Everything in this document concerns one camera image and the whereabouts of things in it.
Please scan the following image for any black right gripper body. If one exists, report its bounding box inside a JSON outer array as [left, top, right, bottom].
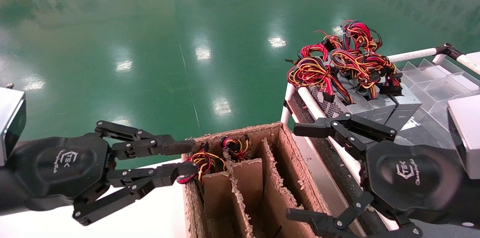
[[362, 141, 469, 219]]

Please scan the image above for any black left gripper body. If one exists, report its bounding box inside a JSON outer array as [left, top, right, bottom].
[[7, 133, 115, 212]]

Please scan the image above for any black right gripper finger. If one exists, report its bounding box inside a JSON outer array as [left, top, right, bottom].
[[286, 191, 422, 238], [294, 112, 397, 160]]

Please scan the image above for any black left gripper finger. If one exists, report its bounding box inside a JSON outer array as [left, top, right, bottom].
[[94, 120, 198, 160], [72, 162, 199, 226]]

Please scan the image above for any power supply with wire bundle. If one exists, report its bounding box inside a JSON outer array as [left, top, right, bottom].
[[219, 134, 251, 162], [177, 142, 227, 187]]

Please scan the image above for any dark grey rack shelf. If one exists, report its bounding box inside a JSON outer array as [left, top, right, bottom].
[[390, 116, 456, 152]]

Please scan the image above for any brown cardboard box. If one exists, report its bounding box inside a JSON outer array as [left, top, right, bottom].
[[181, 122, 338, 238]]

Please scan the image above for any short white rack pipe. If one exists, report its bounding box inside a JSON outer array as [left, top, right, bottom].
[[280, 82, 297, 125]]

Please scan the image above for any cardboard divider insert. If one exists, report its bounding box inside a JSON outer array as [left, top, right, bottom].
[[202, 137, 312, 238]]

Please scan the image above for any clear plastic divider tray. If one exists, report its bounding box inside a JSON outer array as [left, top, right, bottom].
[[397, 58, 480, 145]]

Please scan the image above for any medium white rack pipe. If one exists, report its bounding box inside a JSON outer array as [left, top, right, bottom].
[[387, 48, 438, 63], [456, 54, 480, 75]]

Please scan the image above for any black pipe joint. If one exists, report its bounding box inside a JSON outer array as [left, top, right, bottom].
[[435, 43, 465, 61]]

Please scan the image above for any grey power supply with wires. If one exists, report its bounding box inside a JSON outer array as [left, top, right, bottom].
[[375, 62, 423, 132], [287, 43, 374, 119], [330, 49, 397, 125]]

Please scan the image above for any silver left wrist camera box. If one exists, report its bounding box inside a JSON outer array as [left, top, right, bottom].
[[0, 87, 27, 166]]

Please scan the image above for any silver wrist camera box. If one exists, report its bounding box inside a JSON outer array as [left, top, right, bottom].
[[0, 87, 27, 166], [447, 95, 480, 180]]

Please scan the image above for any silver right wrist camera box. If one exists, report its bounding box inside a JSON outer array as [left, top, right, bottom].
[[447, 95, 480, 180]]

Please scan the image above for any red yellow black wire bundle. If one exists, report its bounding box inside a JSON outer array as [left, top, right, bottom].
[[321, 20, 384, 53]]

